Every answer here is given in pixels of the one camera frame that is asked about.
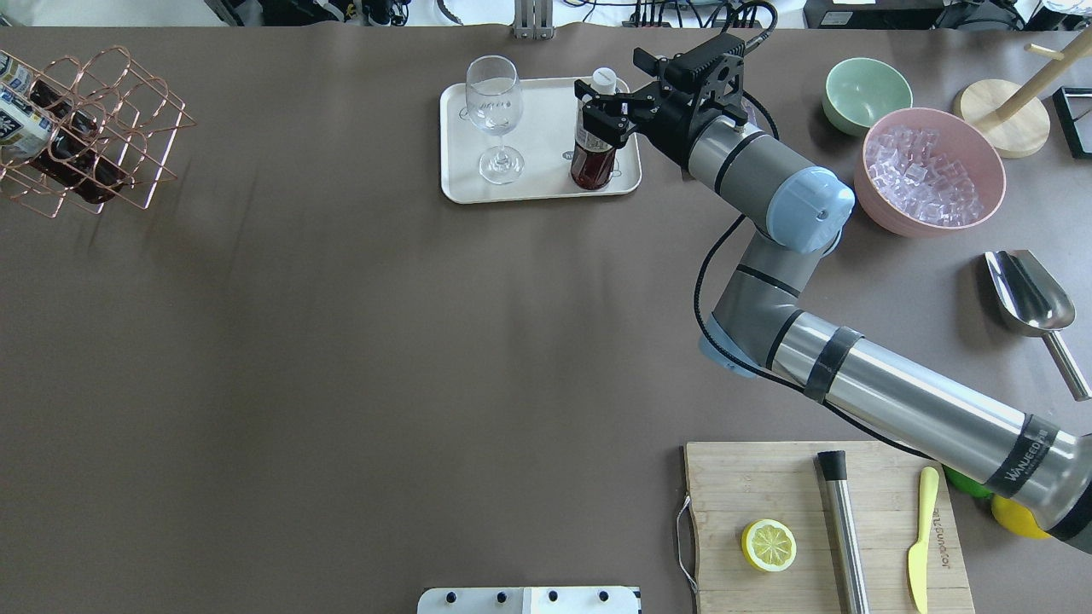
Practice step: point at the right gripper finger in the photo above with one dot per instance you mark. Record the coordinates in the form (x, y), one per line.
(642, 105)
(600, 135)

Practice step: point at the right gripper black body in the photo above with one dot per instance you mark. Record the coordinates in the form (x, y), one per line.
(668, 128)

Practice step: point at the tea bottle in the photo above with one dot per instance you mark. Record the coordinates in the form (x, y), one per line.
(81, 169)
(593, 160)
(28, 131)

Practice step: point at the copper wire bottle basket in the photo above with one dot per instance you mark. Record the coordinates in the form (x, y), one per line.
(139, 117)

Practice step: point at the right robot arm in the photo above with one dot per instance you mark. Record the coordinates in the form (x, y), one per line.
(799, 210)

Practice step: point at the cream rabbit tray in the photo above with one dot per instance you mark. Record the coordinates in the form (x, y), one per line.
(544, 136)

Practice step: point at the clear wine glass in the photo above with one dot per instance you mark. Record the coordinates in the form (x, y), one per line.
(494, 99)

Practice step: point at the green bowl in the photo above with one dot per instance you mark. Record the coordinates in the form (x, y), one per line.
(859, 91)

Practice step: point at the pink bowl of ice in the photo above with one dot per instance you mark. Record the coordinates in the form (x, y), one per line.
(925, 173)

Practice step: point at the wooden glass stand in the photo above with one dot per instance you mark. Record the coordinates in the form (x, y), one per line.
(1011, 115)

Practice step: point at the black glass holder tray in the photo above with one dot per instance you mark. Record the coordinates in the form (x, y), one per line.
(1072, 108)

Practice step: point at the wooden cutting board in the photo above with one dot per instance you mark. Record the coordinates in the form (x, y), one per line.
(732, 484)

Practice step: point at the steel ice scoop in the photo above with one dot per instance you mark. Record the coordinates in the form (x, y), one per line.
(1035, 305)

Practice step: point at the steel cylinder muddler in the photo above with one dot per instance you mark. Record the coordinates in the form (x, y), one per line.
(832, 464)

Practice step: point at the half lemon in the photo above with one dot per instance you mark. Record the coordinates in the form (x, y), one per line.
(769, 545)

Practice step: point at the green lime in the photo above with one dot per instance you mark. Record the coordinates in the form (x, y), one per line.
(966, 485)

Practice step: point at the lower yellow lemon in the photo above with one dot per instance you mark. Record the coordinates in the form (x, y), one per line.
(1016, 519)

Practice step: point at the aluminium frame post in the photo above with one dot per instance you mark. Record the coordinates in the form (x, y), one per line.
(533, 20)

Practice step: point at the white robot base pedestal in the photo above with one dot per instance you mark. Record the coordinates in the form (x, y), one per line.
(549, 599)

